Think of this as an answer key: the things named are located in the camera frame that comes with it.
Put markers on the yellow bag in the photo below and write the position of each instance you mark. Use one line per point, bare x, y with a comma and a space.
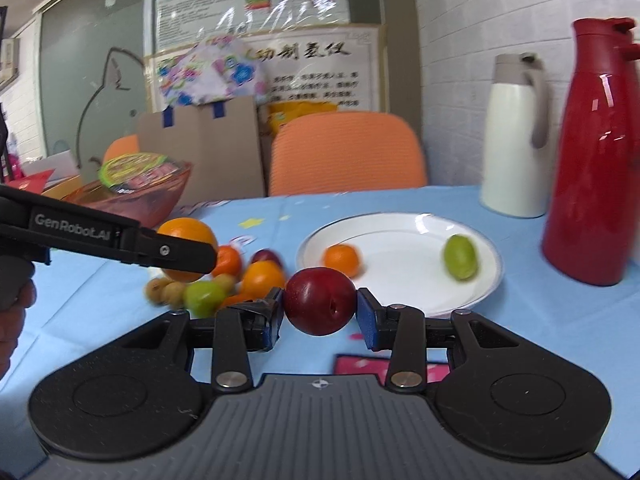
295, 110

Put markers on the dark red plum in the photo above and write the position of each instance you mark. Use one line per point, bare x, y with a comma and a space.
265, 256

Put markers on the red thermos jug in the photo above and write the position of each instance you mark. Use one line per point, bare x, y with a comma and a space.
590, 160

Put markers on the medium orange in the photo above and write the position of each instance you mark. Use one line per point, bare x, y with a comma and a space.
262, 277

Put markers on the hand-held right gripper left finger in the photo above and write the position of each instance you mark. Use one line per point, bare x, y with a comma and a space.
274, 317

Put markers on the brown longan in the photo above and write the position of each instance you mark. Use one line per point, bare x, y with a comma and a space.
225, 282
155, 290
173, 296

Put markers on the person's left hand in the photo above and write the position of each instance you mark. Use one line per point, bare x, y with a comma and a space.
11, 332

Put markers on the orange chair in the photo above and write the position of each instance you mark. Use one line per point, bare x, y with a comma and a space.
345, 155
122, 147

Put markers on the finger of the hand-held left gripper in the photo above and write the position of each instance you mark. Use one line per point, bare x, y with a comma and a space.
180, 252

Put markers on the framed sign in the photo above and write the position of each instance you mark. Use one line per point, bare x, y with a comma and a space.
320, 70

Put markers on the green plum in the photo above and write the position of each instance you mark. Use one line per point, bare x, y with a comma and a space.
202, 297
460, 256

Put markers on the cardboard box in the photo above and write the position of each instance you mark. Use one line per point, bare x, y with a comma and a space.
210, 145

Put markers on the pink plastic bowl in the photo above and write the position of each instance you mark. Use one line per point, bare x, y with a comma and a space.
135, 205

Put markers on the large orange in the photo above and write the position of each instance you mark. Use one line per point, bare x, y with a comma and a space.
185, 231

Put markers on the small tangerine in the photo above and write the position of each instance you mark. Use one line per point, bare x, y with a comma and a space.
342, 258
229, 261
235, 301

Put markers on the red paper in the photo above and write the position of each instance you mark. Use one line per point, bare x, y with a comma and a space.
30, 181

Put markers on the glass panel with cat outline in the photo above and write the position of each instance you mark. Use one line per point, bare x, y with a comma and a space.
75, 60

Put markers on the white thermos jug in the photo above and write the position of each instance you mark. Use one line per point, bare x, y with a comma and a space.
515, 135

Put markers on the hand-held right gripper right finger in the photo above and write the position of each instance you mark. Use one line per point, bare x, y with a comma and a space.
367, 322

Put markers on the white plate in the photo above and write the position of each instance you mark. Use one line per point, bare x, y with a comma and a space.
400, 285

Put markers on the blue star tablecloth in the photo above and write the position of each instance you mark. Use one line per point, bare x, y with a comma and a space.
525, 335

